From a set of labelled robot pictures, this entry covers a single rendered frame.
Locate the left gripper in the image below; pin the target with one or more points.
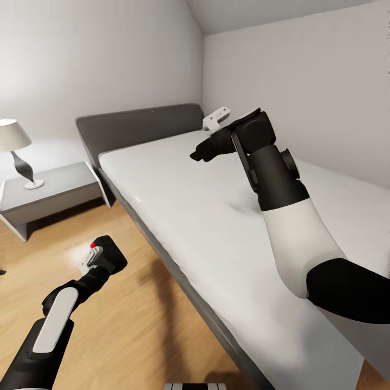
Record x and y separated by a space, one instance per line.
103 271

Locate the table lamp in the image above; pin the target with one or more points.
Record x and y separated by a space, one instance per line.
12 138

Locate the bed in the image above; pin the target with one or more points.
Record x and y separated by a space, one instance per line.
204 222

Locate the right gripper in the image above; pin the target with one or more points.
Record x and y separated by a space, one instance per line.
209 148

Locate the nightstand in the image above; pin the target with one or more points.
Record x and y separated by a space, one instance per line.
62 188

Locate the digital camera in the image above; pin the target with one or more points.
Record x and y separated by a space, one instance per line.
111 250

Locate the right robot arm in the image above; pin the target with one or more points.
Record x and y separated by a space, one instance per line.
308 260

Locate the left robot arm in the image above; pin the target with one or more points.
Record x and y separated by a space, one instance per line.
37 362

